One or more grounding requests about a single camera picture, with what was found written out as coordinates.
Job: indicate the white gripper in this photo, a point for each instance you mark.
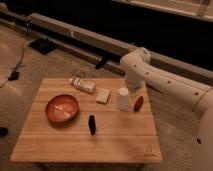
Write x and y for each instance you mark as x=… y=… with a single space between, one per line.
x=135 y=88

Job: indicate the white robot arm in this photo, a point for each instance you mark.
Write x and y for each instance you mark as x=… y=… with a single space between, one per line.
x=197 y=96

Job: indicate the dark red oblong object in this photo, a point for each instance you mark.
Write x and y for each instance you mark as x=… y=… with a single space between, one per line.
x=138 y=104

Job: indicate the pale yellow sponge block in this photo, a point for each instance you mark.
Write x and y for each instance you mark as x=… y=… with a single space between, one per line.
x=102 y=96

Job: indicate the wooden table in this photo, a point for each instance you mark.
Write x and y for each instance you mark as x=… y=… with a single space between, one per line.
x=121 y=136

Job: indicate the orange bowl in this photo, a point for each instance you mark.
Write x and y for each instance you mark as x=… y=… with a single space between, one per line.
x=62 y=108

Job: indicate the black floor pad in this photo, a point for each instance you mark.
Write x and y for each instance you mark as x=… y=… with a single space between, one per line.
x=43 y=46

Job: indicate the dark object at left edge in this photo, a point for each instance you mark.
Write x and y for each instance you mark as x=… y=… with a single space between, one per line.
x=4 y=131

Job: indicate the black clamp bracket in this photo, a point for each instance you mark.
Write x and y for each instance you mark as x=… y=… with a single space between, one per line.
x=101 y=63

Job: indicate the long grey rail beam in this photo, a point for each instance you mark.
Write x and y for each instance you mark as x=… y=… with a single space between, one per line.
x=86 y=44

